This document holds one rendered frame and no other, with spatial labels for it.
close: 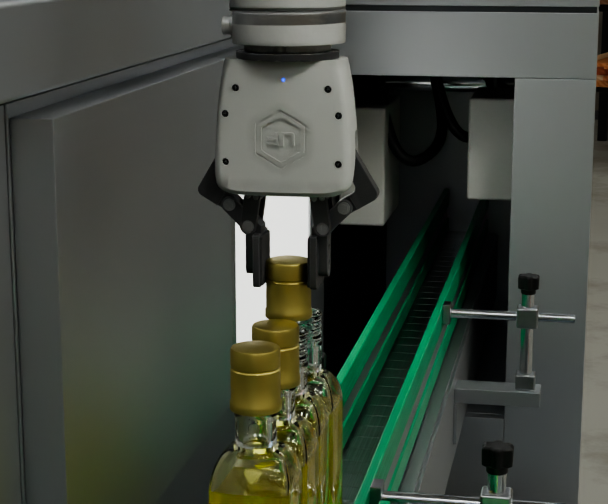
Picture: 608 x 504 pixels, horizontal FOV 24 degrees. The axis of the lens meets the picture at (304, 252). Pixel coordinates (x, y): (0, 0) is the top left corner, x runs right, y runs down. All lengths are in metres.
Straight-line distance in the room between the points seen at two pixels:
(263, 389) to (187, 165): 0.32
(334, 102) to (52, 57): 0.21
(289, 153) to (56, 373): 0.23
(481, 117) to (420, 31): 0.18
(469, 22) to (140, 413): 1.03
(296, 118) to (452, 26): 1.01
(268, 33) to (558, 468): 1.25
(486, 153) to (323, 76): 1.13
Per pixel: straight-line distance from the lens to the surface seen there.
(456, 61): 2.04
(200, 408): 1.33
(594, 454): 4.72
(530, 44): 2.03
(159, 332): 1.19
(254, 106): 1.05
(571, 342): 2.10
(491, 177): 2.16
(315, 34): 1.03
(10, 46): 0.90
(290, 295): 1.08
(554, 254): 2.07
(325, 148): 1.04
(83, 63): 1.02
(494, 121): 2.14
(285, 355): 1.03
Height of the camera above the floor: 1.61
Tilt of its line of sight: 12 degrees down
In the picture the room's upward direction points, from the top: straight up
